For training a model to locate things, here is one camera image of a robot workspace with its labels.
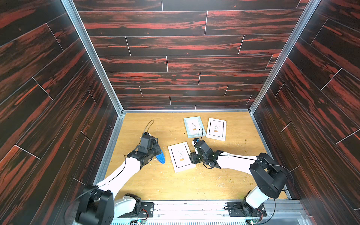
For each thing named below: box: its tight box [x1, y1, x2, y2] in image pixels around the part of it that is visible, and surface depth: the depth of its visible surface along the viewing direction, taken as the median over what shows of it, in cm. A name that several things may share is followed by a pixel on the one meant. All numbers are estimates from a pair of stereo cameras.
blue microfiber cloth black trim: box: [155, 149, 166, 165], surface depth 90 cm
